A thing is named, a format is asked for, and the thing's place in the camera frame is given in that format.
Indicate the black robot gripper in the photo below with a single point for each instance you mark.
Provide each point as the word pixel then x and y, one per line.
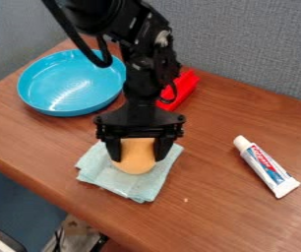
pixel 139 121

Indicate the yellow egg-shaped ball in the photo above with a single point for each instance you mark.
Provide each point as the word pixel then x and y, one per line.
pixel 137 158

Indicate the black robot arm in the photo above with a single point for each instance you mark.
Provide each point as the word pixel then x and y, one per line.
pixel 132 24

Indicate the blue plastic plate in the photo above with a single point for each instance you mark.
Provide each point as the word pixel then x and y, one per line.
pixel 64 85

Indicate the light green folded cloth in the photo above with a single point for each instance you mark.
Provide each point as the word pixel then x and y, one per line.
pixel 139 187

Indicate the red plastic block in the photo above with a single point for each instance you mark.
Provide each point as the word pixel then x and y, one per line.
pixel 186 84

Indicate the grey object under table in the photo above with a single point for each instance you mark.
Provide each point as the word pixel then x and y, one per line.
pixel 75 237

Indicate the white toothpaste tube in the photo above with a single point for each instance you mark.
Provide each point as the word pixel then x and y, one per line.
pixel 273 174

